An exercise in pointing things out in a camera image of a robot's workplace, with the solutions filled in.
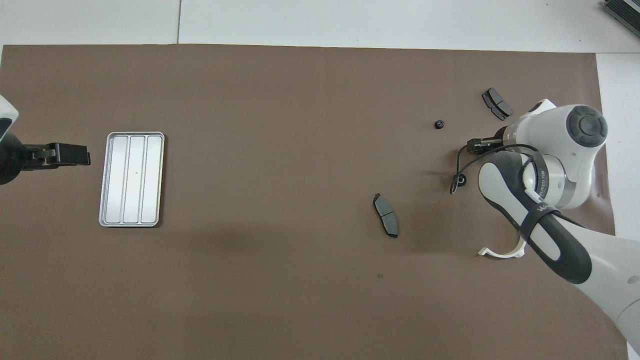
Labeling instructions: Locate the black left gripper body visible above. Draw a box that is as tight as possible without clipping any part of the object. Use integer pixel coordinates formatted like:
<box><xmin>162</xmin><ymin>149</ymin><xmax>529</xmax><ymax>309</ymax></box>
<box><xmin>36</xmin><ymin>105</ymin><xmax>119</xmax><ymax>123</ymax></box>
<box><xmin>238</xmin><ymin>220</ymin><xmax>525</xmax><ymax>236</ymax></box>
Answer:
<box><xmin>0</xmin><ymin>134</ymin><xmax>31</xmax><ymax>186</ymax></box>

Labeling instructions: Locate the silver metal tray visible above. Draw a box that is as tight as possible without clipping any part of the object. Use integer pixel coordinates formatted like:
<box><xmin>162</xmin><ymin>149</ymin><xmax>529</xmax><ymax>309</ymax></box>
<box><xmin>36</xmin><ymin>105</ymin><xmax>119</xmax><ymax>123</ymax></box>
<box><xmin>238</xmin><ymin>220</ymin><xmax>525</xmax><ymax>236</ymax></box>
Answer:
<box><xmin>98</xmin><ymin>131</ymin><xmax>166</xmax><ymax>228</ymax></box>

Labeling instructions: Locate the short grey brake pad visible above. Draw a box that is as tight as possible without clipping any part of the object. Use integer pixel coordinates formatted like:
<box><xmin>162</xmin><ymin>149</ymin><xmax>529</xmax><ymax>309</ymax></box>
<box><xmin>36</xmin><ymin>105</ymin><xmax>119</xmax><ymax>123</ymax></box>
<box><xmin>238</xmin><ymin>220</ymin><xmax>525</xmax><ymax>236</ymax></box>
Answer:
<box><xmin>481</xmin><ymin>87</ymin><xmax>514</xmax><ymax>122</ymax></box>

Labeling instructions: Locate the long grey brake pad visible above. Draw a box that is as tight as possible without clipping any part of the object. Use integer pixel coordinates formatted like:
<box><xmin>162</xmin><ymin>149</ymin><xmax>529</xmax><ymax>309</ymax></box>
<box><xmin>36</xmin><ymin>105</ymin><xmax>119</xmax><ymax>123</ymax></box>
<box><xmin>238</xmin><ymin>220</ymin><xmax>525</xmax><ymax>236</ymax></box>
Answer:
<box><xmin>373</xmin><ymin>193</ymin><xmax>399</xmax><ymax>239</ymax></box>

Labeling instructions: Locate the dark ribbed device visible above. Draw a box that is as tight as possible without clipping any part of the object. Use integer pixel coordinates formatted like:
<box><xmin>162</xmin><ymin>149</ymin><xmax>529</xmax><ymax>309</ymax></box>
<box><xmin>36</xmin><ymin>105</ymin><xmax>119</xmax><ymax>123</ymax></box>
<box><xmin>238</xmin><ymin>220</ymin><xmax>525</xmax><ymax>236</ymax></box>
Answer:
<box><xmin>602</xmin><ymin>0</ymin><xmax>640</xmax><ymax>38</ymax></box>

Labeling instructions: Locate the brown table mat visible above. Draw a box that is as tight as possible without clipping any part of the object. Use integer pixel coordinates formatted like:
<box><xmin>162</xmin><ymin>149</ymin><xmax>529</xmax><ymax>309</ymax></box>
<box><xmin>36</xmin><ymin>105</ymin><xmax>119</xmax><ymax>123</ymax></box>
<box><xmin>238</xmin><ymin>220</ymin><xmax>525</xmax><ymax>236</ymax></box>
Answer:
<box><xmin>0</xmin><ymin>44</ymin><xmax>630</xmax><ymax>360</ymax></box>

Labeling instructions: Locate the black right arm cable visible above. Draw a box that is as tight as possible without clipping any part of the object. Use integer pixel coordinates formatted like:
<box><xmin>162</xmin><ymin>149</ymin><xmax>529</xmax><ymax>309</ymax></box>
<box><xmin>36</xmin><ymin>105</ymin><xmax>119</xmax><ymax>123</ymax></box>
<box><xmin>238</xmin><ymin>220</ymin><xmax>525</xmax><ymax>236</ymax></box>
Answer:
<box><xmin>449</xmin><ymin>144</ymin><xmax>588</xmax><ymax>230</ymax></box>

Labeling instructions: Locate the white half-ring clamp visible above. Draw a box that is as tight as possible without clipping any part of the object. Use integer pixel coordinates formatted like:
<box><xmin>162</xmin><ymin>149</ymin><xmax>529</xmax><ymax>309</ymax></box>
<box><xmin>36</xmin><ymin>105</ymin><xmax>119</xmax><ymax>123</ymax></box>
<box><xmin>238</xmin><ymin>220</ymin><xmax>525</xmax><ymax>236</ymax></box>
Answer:
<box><xmin>477</xmin><ymin>235</ymin><xmax>526</xmax><ymax>259</ymax></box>

